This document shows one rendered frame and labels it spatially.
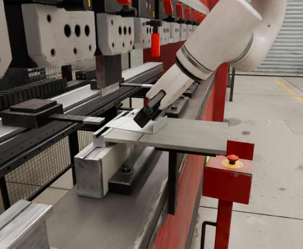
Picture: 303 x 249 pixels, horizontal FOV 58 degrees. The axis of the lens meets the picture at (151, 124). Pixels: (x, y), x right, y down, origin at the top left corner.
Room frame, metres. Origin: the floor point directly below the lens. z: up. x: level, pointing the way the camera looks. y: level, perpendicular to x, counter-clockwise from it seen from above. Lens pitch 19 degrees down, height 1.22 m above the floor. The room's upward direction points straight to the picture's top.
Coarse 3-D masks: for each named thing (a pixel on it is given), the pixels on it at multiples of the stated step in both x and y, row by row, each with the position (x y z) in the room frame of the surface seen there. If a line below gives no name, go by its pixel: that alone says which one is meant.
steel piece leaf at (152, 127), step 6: (132, 120) 0.68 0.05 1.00; (162, 120) 0.63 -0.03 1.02; (120, 126) 0.63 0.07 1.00; (126, 126) 0.63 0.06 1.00; (132, 126) 0.63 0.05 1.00; (138, 126) 0.63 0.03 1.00; (150, 126) 0.63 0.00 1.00; (156, 126) 0.60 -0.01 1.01; (162, 126) 0.63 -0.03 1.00; (144, 132) 0.59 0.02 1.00; (150, 132) 0.59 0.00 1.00
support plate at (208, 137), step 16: (176, 128) 0.62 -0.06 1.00; (192, 128) 0.62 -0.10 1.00; (208, 128) 0.62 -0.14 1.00; (224, 128) 0.62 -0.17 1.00; (144, 144) 0.54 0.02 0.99; (160, 144) 0.53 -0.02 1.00; (176, 144) 0.52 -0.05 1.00; (192, 144) 0.52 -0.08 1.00; (208, 144) 0.52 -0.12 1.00; (224, 144) 0.52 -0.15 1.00
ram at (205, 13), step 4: (180, 0) 1.29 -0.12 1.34; (184, 0) 1.39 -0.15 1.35; (188, 0) 1.51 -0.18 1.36; (200, 0) 2.02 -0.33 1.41; (204, 0) 2.27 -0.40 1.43; (208, 0) 2.59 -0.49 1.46; (188, 4) 1.51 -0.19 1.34; (192, 4) 1.66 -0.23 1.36; (204, 4) 2.28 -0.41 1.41; (208, 4) 2.61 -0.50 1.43; (196, 8) 1.84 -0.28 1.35; (200, 8) 2.04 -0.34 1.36; (208, 8) 2.64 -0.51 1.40; (200, 12) 2.09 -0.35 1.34; (204, 12) 2.32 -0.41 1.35
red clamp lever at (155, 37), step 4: (152, 20) 0.78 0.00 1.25; (156, 20) 0.78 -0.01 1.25; (160, 20) 0.78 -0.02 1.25; (148, 24) 0.79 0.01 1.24; (152, 24) 0.78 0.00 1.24; (156, 24) 0.78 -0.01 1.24; (160, 24) 0.78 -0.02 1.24; (156, 28) 0.78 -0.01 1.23; (152, 32) 0.79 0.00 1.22; (156, 32) 0.78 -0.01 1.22; (152, 36) 0.78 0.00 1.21; (156, 36) 0.78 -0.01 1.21; (152, 40) 0.78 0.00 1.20; (156, 40) 0.78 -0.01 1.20; (152, 44) 0.78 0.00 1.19; (156, 44) 0.78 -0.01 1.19; (152, 48) 0.78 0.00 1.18; (156, 48) 0.78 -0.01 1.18; (152, 52) 0.78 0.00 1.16; (156, 52) 0.78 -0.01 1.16; (152, 56) 0.79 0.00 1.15; (156, 56) 0.78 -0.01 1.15
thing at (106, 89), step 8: (96, 56) 0.61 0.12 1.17; (104, 56) 0.61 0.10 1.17; (112, 56) 0.65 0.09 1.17; (120, 56) 0.70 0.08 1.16; (96, 64) 0.61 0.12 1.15; (104, 64) 0.61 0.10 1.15; (112, 64) 0.65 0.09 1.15; (120, 64) 0.70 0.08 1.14; (96, 72) 0.61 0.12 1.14; (104, 72) 0.60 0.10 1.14; (112, 72) 0.64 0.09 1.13; (120, 72) 0.69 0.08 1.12; (104, 80) 0.61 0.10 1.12; (112, 80) 0.64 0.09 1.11; (120, 80) 0.69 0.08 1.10; (104, 88) 0.62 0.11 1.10; (112, 88) 0.66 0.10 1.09
